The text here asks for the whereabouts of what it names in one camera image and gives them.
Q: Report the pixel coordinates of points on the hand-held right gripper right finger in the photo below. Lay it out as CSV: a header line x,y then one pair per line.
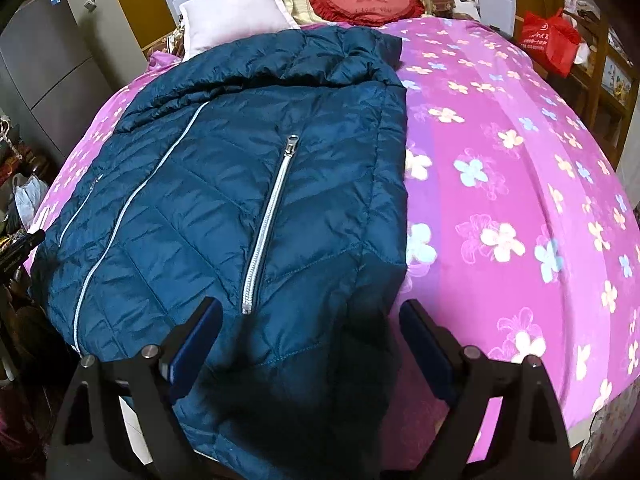
x,y
425,345

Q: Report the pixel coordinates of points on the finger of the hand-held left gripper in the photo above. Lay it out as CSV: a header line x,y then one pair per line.
x,y
27,242

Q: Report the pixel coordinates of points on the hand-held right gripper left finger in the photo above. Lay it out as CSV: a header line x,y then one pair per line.
x,y
192,350

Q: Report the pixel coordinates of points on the teal down jacket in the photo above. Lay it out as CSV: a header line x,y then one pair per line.
x,y
225,185

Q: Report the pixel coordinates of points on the white plastic bag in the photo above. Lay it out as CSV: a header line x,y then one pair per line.
x,y
30,200

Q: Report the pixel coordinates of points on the grey refrigerator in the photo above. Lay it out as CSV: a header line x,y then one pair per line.
x,y
45,60

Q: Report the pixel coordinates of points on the pink floral bed sheet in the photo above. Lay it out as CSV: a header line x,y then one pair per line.
x,y
500,170

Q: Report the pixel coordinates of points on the wooden headboard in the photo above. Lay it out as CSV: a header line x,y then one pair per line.
x,y
137,15

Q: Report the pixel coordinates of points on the white pillow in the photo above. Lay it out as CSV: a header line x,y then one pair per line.
x,y
235,15

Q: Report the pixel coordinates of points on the red shopping bag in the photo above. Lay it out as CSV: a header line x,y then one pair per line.
x,y
547,42

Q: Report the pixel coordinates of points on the wooden shelf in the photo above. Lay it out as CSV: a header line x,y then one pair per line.
x,y
607,70

